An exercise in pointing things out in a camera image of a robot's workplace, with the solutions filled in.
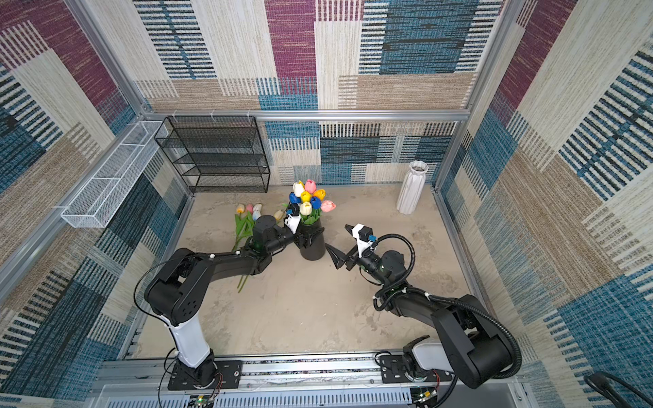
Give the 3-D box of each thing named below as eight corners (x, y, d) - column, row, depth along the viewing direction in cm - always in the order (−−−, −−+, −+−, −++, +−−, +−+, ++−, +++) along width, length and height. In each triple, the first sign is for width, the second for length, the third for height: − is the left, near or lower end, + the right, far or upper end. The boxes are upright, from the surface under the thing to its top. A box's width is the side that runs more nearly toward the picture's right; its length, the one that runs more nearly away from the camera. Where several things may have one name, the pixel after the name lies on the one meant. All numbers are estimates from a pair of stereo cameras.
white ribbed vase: (398, 214, 112) (410, 175, 94) (395, 199, 117) (406, 160, 100) (415, 214, 112) (431, 175, 94) (411, 199, 117) (425, 160, 100)
